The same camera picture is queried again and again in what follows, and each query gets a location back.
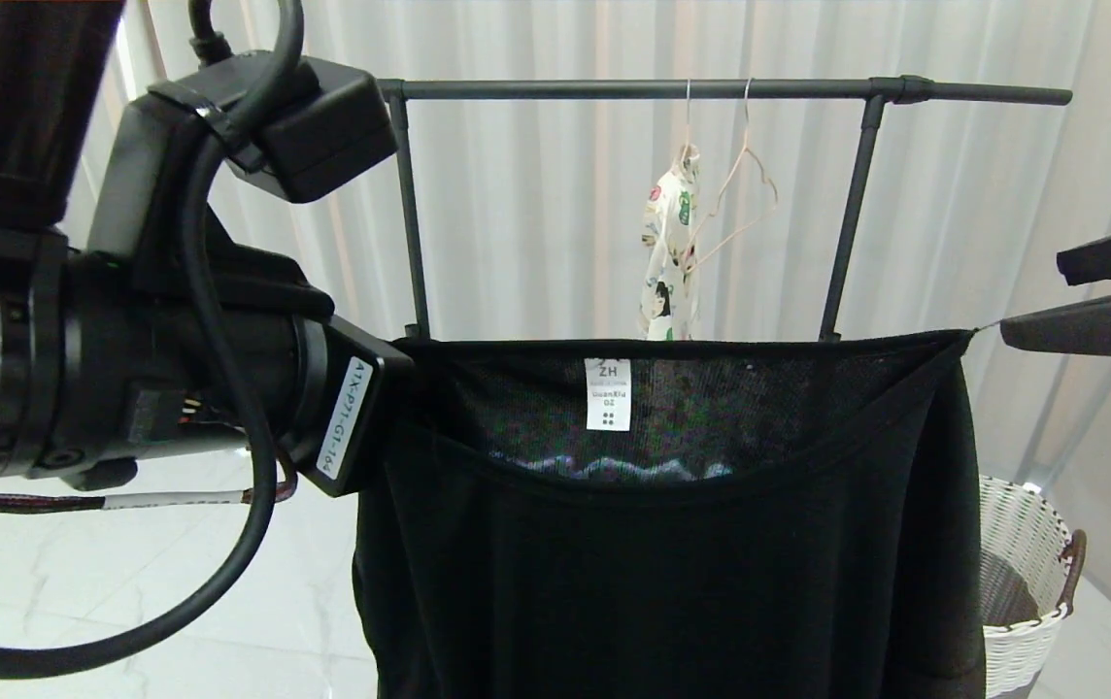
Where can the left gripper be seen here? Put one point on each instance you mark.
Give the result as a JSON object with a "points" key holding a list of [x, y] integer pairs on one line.
{"points": [[177, 369]]}

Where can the pink clothes hanger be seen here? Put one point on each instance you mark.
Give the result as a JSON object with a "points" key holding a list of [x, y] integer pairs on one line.
{"points": [[747, 126], [688, 116]]}

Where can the cream printed garment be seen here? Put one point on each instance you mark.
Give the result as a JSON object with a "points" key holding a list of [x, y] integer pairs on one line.
{"points": [[667, 252]]}

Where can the black garment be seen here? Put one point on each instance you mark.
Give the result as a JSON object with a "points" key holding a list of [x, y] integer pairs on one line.
{"points": [[662, 582]]}

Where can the white laundry basket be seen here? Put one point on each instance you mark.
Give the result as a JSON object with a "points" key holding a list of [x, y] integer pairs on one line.
{"points": [[1022, 544]]}

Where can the black clothes rack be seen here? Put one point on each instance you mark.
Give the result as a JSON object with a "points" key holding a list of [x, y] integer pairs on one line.
{"points": [[614, 89]]}

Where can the white curtain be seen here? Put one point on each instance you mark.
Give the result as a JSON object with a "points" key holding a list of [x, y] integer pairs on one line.
{"points": [[565, 214]]}

